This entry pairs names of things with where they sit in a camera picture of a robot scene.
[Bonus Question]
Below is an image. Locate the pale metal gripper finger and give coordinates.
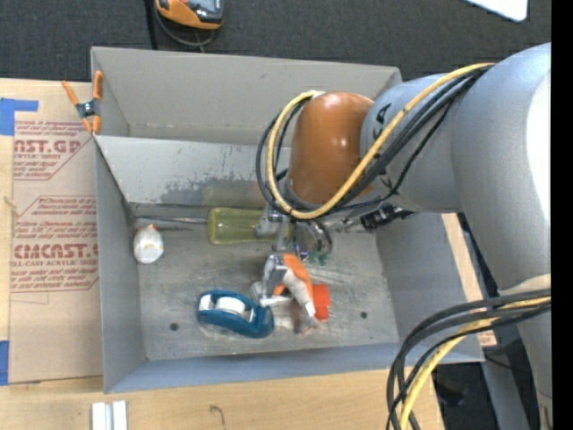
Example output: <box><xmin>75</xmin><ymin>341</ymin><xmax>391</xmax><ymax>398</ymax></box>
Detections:
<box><xmin>274</xmin><ymin>260</ymin><xmax>292</xmax><ymax>296</ymax></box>
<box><xmin>261</xmin><ymin>257</ymin><xmax>278</xmax><ymax>298</ymax></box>

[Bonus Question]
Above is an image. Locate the blue tape dispenser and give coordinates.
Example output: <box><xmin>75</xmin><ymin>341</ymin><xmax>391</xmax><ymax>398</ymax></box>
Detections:
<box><xmin>196</xmin><ymin>288</ymin><xmax>276</xmax><ymax>340</ymax></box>

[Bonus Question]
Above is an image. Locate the clear yellow handle screwdriver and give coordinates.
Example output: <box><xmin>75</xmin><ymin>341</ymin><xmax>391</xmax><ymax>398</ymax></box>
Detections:
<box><xmin>133</xmin><ymin>207</ymin><xmax>272</xmax><ymax>246</ymax></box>

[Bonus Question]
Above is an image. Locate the white glue bottle orange cap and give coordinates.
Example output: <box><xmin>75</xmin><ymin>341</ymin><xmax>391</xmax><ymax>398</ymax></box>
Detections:
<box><xmin>133</xmin><ymin>223</ymin><xmax>166</xmax><ymax>265</ymax></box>

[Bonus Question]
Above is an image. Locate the white and orange spray bottle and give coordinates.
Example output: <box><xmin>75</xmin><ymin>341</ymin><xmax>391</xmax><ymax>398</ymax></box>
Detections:
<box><xmin>248</xmin><ymin>253</ymin><xmax>333</xmax><ymax>336</ymax></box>

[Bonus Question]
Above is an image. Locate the brown cardboard board red print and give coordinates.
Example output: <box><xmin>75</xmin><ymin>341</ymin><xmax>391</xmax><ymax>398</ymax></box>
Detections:
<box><xmin>0</xmin><ymin>77</ymin><xmax>105</xmax><ymax>385</ymax></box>

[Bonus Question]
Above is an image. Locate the grey metal bin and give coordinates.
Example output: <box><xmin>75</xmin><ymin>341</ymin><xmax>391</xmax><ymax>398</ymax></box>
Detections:
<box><xmin>89</xmin><ymin>46</ymin><xmax>485</xmax><ymax>395</ymax></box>

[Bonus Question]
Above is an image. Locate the black cylinder on white bracket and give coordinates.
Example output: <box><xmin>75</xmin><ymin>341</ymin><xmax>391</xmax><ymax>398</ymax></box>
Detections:
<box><xmin>359</xmin><ymin>203</ymin><xmax>415</xmax><ymax>232</ymax></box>

